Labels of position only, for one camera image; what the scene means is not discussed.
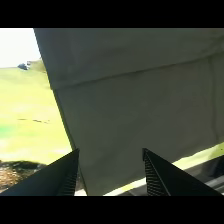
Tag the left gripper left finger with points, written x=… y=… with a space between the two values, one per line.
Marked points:
x=56 y=178

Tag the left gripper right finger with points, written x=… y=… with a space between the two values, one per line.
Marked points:
x=170 y=180

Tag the grey garment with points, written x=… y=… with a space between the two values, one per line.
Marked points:
x=133 y=100

